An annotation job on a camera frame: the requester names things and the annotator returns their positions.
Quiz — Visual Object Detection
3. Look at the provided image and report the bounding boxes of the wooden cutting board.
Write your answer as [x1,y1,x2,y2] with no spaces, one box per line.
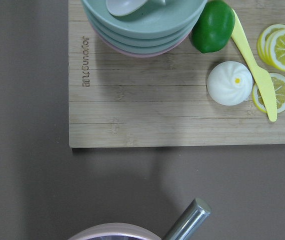
[68,0,285,148]

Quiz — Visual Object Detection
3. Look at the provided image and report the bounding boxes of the stacked green bowls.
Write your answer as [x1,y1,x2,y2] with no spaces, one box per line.
[81,0,207,58]

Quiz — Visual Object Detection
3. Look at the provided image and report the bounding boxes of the white garlic bulb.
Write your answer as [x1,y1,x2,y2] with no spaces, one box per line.
[206,61,253,106]

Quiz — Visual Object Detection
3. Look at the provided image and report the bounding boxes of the metal ice scoop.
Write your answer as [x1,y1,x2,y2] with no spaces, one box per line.
[162,197,212,240]

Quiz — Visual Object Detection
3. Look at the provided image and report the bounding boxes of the white ceramic spoon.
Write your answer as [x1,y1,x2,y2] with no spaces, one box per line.
[105,0,168,17]

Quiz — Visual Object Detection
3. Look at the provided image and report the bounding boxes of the green lime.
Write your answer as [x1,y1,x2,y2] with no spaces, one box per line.
[191,0,235,54]

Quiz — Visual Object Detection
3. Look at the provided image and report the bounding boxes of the yellow plastic knife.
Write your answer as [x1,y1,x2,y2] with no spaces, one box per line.
[231,8,278,122]

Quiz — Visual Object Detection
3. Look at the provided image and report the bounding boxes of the lemon half slice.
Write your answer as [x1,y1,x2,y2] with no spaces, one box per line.
[256,24,285,72]

